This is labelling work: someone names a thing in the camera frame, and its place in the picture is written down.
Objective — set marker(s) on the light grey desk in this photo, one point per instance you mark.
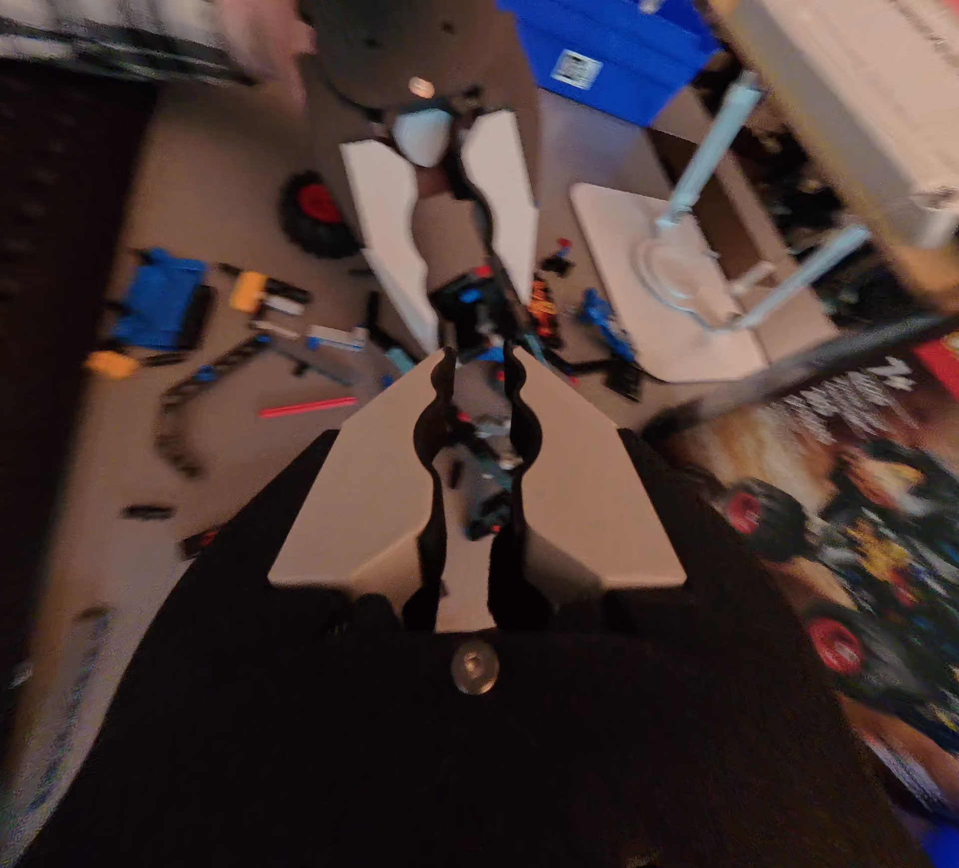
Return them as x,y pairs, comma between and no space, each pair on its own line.
225,464

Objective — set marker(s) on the black angled toy beam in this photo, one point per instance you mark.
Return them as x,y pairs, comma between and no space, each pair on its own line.
188,404

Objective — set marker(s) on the small orange toy piece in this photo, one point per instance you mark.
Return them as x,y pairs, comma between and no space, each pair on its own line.
113,363

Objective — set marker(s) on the blue toy panel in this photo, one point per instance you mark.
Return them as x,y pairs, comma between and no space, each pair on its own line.
158,299

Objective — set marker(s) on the black toy truck chassis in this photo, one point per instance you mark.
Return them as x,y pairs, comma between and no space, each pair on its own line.
480,434

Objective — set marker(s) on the small black red toy piece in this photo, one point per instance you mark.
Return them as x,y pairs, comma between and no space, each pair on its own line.
558,258

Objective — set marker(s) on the monster truck toy set box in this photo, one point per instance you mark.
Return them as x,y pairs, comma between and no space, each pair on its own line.
854,554

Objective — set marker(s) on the red toy axle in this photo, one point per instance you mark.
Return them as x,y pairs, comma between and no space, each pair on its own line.
307,407

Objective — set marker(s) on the blue plastic storage bin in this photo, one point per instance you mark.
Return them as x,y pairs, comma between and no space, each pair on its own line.
600,14

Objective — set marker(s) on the person's left hand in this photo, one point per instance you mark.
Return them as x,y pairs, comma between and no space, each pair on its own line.
262,29

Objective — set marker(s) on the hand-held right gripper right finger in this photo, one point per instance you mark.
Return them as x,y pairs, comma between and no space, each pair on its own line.
600,516

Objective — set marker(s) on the blue toy bracket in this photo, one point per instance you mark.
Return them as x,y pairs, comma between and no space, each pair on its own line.
604,321

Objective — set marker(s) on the black studded mat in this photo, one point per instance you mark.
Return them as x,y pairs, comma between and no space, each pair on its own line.
53,359

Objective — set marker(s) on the yellow black toy assembly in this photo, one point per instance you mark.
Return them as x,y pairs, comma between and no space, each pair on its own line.
255,291

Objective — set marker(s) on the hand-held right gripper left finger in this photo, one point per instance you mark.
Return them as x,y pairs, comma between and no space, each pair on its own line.
360,516

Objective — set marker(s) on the white document stand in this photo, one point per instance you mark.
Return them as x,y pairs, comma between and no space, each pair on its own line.
675,284

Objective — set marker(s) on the black toy wheel red rim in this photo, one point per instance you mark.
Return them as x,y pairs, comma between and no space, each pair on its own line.
318,214

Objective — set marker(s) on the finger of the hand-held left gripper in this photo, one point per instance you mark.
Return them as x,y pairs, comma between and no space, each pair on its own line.
382,231
507,194

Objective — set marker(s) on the black orange flame toy panel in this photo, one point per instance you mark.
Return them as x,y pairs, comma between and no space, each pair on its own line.
543,306

